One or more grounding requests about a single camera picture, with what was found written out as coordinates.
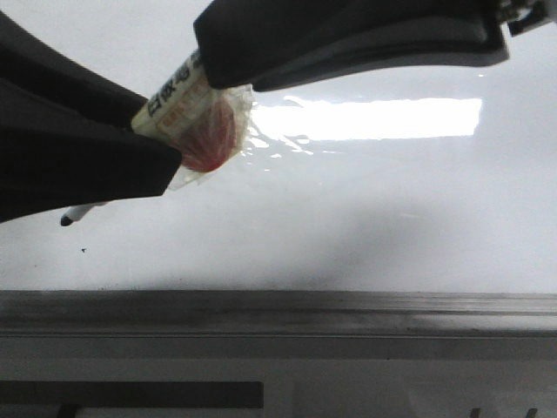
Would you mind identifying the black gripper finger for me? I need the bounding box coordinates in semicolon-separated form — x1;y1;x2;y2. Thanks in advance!
193;0;511;93
1;14;181;222

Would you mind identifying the white black whiteboard marker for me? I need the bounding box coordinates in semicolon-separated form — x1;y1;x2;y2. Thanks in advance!
59;48;214;227

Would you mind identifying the red magnet taped to marker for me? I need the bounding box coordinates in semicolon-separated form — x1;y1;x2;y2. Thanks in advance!
169;85;253;190

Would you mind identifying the white whiteboard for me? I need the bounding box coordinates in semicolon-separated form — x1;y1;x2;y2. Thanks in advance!
1;24;556;293

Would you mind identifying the black table edge strip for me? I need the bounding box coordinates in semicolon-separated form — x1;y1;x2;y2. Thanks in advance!
1;381;264;409

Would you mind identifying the grey aluminium whiteboard frame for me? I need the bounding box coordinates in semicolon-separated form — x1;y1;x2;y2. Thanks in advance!
1;290;556;361

